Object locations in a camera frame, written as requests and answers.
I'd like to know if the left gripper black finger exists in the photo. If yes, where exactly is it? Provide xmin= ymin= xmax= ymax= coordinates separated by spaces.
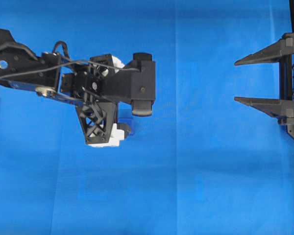
xmin=117 ymin=123 xmax=133 ymax=140

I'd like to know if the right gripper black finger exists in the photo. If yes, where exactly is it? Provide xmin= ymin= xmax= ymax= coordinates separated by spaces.
xmin=234 ymin=38 xmax=294 ymax=66
xmin=234 ymin=96 xmax=294 ymax=118

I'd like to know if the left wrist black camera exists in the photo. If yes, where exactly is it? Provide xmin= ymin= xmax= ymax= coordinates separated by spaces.
xmin=100 ymin=52 xmax=156 ymax=117

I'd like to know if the blue table cloth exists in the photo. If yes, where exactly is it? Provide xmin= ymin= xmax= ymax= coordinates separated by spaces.
xmin=0 ymin=0 xmax=294 ymax=235

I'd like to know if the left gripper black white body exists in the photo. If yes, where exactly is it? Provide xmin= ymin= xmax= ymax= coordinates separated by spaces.
xmin=60 ymin=54 xmax=124 ymax=147

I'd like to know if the thin black camera cable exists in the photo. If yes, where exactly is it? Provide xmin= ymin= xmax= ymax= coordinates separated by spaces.
xmin=0 ymin=40 xmax=140 ymax=83

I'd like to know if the blue cube block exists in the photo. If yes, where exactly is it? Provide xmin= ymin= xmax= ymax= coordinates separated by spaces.
xmin=117 ymin=117 xmax=135 ymax=135

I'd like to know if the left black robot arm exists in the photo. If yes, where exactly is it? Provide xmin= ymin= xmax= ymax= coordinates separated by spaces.
xmin=0 ymin=29 xmax=134 ymax=147

